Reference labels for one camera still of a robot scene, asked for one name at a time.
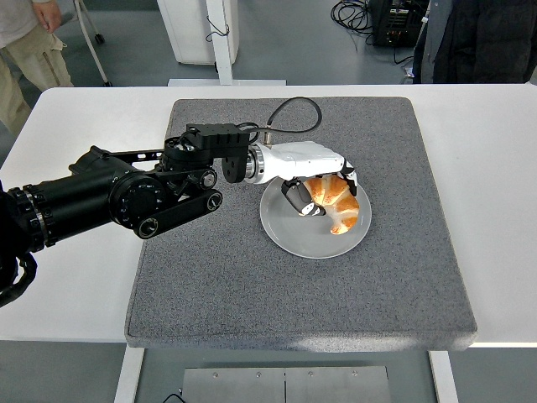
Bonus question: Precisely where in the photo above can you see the grey round plate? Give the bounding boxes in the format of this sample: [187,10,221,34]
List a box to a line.
[259,165,373,260]

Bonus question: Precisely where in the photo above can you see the white table post with foot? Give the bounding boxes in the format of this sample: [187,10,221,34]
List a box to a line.
[167,0,286,87]

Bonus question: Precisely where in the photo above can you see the white table leg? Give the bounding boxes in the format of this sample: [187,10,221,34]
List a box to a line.
[427,350,461,403]
[112,347,146,403]

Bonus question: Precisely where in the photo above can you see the person in dark coat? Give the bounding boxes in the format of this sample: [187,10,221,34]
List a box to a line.
[412,0,537,85]

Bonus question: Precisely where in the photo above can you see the grey metal plate with screws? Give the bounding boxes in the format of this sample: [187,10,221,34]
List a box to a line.
[180,365,392,403]

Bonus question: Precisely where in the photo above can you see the golden croissant bread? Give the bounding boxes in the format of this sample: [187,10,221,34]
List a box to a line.
[304,175,361,236]

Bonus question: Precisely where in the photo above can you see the grey chair with wheels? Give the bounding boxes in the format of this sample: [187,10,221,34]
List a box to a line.
[60,0,114,88]

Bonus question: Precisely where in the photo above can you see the black electronics box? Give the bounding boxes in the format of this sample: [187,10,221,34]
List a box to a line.
[368,0,431,48]

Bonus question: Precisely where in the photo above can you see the black floor cables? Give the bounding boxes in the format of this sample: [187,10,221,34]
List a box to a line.
[330,0,415,67]

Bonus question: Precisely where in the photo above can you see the person in light trousers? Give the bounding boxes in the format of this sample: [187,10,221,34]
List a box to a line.
[0,0,75,133]

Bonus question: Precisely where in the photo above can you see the thin black looped cable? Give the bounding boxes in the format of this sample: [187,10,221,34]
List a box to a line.
[205,16,231,42]

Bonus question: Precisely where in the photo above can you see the white cabinet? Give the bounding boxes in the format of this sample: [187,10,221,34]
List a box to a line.
[157,0,240,66]

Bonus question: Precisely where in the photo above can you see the white-black robot hand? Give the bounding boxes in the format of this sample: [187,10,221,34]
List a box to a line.
[260,140,360,218]

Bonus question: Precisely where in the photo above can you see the grey felt mat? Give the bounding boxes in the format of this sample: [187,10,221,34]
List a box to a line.
[124,97,478,353]

